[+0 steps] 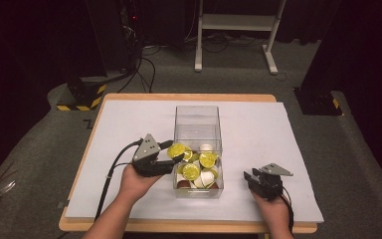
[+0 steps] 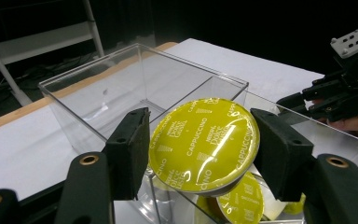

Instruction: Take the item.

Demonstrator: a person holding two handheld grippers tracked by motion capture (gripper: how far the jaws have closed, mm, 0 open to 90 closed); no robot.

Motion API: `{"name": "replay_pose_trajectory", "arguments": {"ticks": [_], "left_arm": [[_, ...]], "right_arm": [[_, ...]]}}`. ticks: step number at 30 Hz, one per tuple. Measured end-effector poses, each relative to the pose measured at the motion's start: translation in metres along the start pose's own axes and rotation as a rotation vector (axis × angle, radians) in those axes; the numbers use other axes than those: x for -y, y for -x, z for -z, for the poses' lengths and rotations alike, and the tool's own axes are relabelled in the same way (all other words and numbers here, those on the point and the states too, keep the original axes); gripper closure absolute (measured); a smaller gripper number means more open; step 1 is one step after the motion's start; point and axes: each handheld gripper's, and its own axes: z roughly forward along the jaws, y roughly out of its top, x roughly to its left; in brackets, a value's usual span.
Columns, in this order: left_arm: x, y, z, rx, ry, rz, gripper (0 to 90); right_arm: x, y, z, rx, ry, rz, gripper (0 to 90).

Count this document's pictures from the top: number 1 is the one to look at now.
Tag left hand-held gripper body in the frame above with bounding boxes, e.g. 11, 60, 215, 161
132, 133, 177, 178

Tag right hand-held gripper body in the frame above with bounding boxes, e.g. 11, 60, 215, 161
248, 162, 294, 201

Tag yellow-lid coffee capsule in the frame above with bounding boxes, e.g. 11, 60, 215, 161
166, 142, 187, 160

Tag pile of coffee capsules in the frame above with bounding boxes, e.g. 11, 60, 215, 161
175, 142, 221, 190

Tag clear plastic box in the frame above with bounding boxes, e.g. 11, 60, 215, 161
173, 105, 225, 199

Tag person's right hand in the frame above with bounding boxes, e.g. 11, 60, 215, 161
250, 189, 293, 233

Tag person's left hand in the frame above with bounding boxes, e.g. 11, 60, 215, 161
118, 163, 163, 204

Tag white table mat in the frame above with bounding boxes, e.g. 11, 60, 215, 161
65, 100, 325, 224

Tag black yellow striped stand base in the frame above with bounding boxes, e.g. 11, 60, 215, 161
56, 77, 108, 113

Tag black computer tower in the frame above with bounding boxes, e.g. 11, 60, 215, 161
117, 0, 144, 72

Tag white metal stand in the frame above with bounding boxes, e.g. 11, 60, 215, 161
194, 0, 288, 76

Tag right hand-held gripper cable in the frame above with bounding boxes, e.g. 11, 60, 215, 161
280, 186, 295, 234

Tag hand-held gripper cable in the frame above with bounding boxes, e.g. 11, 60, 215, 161
280, 186, 295, 234
94, 138, 144, 222

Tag left hand-held gripper cable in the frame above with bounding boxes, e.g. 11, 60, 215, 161
94, 138, 144, 222

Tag black floor cables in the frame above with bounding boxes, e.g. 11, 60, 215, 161
116, 44, 157, 95

